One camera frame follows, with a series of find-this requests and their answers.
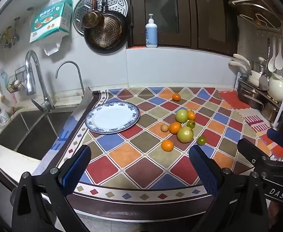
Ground thick chrome faucet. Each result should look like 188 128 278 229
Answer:
25 50 55 113

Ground white plastic spoon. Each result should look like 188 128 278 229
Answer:
274 37 283 71
268 38 277 73

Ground white knife handle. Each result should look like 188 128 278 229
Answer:
229 61 250 74
233 54 251 68

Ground metal spatula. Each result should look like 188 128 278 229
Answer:
259 36 270 91

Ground white pump lotion bottle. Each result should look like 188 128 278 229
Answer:
145 14 158 48

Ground steel pot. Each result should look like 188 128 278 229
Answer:
237 81 266 111

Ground wall shelf with boards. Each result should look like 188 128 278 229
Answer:
228 0 283 36

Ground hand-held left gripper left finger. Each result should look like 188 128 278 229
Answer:
11 144 92 232

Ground teal tissue pack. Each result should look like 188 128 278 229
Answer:
29 0 74 56

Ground white ceramic pitcher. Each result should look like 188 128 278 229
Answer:
268 74 283 103

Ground steel kitchen sink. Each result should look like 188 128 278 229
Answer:
0 110 74 161

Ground green apple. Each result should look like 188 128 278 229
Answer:
175 109 189 123
177 126 194 143

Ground wall hooks with utensils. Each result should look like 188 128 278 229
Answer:
0 17 21 49

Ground small copper saucepan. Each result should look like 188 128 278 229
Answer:
82 0 105 29

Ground blue rimmed white plate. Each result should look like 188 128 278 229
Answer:
85 101 141 134

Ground black frying pan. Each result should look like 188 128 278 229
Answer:
84 0 129 54

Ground colourful diamond pattern mat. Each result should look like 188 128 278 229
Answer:
31 87 268 221

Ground metal dish rack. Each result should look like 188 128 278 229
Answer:
235 70 283 124

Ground glass cup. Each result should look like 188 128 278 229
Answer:
0 109 10 124

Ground black wire basket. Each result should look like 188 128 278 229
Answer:
7 69 27 94

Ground dark brown window frame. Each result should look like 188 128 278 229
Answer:
123 0 239 56

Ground round metal steamer rack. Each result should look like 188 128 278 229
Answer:
72 0 129 35

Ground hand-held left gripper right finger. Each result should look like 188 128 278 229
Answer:
188 145 270 232

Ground thin gooseneck faucet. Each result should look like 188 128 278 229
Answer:
56 61 85 95

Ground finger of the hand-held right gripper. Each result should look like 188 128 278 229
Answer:
237 139 277 174
267 128 283 156

